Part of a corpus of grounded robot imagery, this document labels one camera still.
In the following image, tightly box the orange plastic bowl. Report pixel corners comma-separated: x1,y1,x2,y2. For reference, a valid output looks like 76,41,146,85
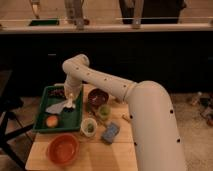
46,133,80,167

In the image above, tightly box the white cup with greens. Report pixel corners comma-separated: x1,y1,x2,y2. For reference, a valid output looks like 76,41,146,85
81,118,97,137

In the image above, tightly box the dark red bowl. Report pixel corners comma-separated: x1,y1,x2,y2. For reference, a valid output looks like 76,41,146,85
88,88,109,108

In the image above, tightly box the dark grapes bunch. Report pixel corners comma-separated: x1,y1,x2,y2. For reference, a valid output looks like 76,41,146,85
48,89,65,98

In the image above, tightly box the green plastic tray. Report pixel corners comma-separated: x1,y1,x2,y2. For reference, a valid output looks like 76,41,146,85
33,86,83,133

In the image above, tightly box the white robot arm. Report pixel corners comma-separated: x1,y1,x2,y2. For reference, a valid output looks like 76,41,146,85
62,54,188,171

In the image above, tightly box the grey triangular cloth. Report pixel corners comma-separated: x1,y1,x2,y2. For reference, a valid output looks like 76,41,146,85
46,101,66,114

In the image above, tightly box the green translucent cup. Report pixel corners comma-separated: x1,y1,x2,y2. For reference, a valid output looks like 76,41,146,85
98,105,111,121

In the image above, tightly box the orange fruit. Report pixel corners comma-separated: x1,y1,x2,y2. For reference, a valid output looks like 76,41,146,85
46,115,59,128

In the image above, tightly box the blue sponge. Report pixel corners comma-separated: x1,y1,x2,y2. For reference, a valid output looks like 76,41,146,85
101,122,120,144

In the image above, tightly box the black chair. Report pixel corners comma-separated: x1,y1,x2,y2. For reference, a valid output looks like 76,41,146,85
0,70,33,171

